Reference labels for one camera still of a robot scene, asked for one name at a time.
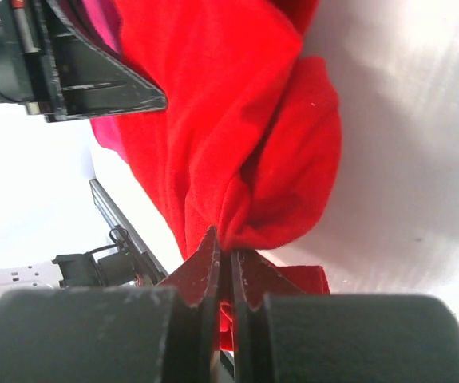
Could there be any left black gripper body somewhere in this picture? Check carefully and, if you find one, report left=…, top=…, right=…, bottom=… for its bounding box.
left=0, top=1, right=65, bottom=122

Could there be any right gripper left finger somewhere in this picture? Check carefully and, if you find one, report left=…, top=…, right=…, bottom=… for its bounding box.
left=0, top=228, right=220, bottom=382

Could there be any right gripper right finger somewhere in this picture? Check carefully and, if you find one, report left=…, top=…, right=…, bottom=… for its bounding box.
left=231, top=251, right=459, bottom=382

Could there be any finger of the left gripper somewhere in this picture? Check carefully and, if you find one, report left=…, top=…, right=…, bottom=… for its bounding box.
left=45, top=1, right=168, bottom=120

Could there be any red t shirt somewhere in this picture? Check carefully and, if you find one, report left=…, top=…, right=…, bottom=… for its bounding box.
left=113, top=0, right=342, bottom=354

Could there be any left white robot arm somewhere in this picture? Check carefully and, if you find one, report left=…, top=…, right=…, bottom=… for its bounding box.
left=0, top=1, right=168, bottom=294

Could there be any aluminium rail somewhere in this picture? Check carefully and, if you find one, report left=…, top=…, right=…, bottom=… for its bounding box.
left=89, top=179, right=168, bottom=285

